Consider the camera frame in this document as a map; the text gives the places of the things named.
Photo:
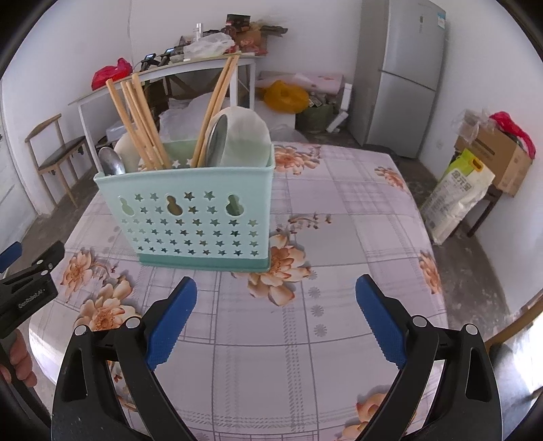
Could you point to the white plastic bag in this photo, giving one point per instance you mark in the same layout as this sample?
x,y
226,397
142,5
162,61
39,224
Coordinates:
x,y
208,45

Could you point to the light wooden chair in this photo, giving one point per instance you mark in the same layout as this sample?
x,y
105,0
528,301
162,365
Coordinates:
x,y
509,330

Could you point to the white green rice bag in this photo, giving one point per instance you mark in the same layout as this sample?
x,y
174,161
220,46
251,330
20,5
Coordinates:
x,y
458,195

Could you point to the person's left hand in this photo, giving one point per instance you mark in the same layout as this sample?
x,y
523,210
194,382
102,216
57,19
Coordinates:
x,y
19,360

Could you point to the dark wooden stool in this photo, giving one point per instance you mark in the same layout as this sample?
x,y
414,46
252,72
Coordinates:
x,y
488,205

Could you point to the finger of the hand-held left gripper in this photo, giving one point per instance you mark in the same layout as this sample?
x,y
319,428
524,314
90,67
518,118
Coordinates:
x,y
10,255
40,259

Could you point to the white spoon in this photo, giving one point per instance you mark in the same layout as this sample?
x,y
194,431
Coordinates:
x,y
127,153

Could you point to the white narrow carton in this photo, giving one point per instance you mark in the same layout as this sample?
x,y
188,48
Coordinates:
x,y
345,106

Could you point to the red cloth bag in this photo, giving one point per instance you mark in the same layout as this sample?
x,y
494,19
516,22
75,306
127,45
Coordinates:
x,y
511,127

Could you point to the yellow plastic bag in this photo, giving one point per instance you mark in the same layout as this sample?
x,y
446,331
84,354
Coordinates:
x,y
286,96

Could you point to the teal plastic utensil holder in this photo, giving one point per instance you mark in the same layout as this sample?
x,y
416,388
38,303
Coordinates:
x,y
191,237

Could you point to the grey refrigerator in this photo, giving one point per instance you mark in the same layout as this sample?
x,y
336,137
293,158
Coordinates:
x,y
398,85

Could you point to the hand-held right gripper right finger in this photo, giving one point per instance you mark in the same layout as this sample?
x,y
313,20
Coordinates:
x,y
377,322

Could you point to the pink flat box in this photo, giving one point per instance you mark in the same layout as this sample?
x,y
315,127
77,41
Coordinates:
x,y
305,80

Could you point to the green plastic bag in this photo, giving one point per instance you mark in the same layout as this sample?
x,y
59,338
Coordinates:
x,y
316,117

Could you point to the white table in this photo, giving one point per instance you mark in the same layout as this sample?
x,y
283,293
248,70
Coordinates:
x,y
169,70

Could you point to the red plastic bag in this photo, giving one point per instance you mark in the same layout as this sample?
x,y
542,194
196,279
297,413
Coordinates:
x,y
112,73

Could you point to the metal spoon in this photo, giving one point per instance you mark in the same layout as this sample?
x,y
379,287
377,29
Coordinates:
x,y
111,162

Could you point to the metal ladle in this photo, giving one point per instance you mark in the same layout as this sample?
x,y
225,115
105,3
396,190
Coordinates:
x,y
216,142

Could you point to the large cardboard box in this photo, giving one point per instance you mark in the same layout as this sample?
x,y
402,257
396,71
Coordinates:
x,y
500,157

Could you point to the wooden chair dark seat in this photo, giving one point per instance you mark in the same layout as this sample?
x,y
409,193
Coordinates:
x,y
59,154

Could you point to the white plastic ladle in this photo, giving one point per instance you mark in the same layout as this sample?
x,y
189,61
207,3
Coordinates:
x,y
250,140

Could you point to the white plastic sack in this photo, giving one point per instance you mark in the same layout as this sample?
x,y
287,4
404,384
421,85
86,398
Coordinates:
x,y
186,118

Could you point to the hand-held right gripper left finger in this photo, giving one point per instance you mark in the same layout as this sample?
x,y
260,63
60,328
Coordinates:
x,y
174,322

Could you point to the open cardboard box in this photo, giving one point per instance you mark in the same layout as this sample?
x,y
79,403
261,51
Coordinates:
x,y
254,37

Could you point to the floral tablecloth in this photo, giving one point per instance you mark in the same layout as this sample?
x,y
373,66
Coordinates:
x,y
360,212

